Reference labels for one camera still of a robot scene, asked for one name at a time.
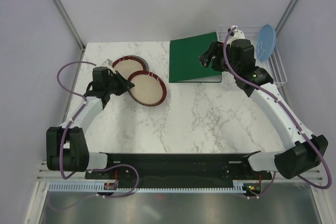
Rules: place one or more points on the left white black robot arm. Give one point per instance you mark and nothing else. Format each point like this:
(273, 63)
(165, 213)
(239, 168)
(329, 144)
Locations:
(66, 146)

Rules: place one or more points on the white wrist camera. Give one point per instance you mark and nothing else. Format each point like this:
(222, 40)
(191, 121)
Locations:
(108, 64)
(235, 33)

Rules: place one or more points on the red rimmed beige plate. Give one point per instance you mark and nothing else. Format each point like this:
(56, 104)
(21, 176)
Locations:
(127, 68)

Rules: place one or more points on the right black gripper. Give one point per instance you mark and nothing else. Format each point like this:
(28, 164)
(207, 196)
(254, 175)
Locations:
(216, 48)

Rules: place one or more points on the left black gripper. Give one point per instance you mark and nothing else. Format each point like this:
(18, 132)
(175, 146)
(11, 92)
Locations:
(125, 85)

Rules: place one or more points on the white wire dish rack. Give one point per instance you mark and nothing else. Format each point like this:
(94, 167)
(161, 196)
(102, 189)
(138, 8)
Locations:
(273, 65)

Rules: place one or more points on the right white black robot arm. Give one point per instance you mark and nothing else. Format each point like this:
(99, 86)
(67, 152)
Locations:
(303, 149)

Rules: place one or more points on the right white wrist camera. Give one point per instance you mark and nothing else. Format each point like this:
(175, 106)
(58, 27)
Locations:
(235, 33)

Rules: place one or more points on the grey-green ceramic plate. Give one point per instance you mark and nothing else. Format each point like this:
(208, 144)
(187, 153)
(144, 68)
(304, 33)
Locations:
(140, 60)

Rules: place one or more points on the light blue plastic plate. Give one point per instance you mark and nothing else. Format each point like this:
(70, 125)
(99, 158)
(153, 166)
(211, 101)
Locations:
(265, 43)

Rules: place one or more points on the green ring binder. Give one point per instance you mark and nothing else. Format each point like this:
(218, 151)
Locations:
(184, 65)

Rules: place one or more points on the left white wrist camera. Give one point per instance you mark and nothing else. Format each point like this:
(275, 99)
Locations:
(108, 64)

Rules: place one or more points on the white slotted cable duct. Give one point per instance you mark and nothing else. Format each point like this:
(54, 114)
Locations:
(102, 187)

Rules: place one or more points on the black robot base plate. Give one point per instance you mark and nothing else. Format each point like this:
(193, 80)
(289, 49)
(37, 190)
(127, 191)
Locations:
(180, 170)

